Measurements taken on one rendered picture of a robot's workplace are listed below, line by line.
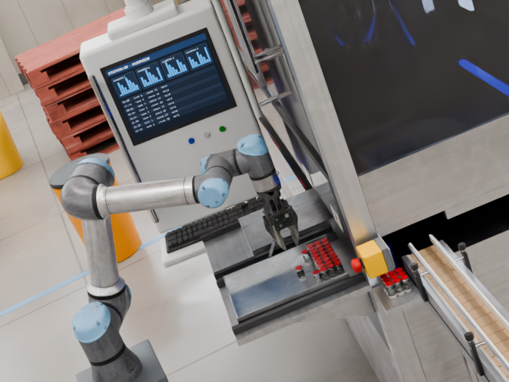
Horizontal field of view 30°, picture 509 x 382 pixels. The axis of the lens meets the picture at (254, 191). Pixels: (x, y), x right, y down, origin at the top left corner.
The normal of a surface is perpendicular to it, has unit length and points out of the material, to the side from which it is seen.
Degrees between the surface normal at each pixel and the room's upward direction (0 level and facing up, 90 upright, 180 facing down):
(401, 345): 90
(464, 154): 90
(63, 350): 0
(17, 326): 0
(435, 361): 90
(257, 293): 0
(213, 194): 90
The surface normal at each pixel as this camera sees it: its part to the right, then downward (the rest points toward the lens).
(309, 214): -0.33, -0.85
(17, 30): 0.31, 0.32
